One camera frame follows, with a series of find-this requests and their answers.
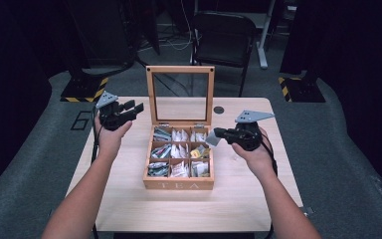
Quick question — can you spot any metal table bracket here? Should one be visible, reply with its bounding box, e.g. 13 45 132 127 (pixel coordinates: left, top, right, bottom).
299 205 315 217

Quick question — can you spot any grey floor mat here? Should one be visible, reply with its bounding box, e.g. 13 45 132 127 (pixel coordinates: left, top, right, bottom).
0 49 382 239

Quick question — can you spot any person's left hand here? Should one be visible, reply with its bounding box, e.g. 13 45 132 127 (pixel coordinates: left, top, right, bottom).
94 116 133 155

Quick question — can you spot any wooden tea box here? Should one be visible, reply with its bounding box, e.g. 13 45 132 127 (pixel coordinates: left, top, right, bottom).
142 65 216 191

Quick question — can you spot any white desk leg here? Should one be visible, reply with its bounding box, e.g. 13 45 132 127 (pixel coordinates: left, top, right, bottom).
256 0 279 70

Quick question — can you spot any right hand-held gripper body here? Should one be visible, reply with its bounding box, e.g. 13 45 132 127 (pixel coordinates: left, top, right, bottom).
234 110 276 152

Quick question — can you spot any black folding chair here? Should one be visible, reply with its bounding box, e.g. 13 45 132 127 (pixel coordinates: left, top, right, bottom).
190 11 259 98

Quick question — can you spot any dark curtain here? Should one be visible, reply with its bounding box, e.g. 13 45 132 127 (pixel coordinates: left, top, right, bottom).
280 0 382 213
0 0 78 202

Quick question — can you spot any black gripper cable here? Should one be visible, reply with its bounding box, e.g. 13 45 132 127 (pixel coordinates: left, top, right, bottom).
91 111 101 164
261 131 279 177

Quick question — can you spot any pile of assorted tea bags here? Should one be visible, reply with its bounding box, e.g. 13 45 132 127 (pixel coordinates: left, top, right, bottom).
147 126 211 178

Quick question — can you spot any striped black stand base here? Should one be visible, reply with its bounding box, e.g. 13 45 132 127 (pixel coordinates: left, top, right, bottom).
60 76 109 104
277 76 326 104

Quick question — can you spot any white floor cable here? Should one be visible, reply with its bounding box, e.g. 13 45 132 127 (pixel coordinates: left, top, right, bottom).
138 0 201 53

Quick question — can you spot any person's right hand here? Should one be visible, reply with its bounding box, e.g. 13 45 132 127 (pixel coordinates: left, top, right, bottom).
231 128 277 178

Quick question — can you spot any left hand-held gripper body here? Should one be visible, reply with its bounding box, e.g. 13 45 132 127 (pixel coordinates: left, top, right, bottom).
95 91 137 131

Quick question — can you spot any grey tea packet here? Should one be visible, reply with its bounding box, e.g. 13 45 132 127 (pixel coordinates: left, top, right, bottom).
205 129 222 147

